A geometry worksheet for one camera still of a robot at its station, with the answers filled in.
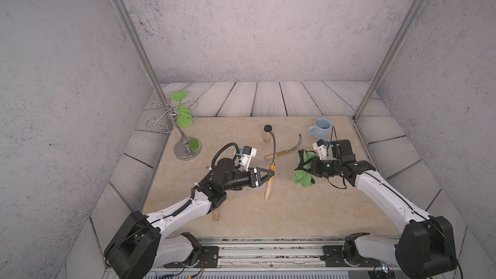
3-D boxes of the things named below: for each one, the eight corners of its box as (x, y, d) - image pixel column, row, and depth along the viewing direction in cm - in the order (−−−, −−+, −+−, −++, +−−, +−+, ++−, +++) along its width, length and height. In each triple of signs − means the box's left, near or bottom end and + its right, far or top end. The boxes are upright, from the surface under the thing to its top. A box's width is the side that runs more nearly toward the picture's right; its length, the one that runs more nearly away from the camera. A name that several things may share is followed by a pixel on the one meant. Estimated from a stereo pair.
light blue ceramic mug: (308, 138, 113) (311, 129, 106) (305, 127, 118) (308, 117, 112) (329, 138, 112) (333, 128, 106) (325, 127, 118) (329, 117, 112)
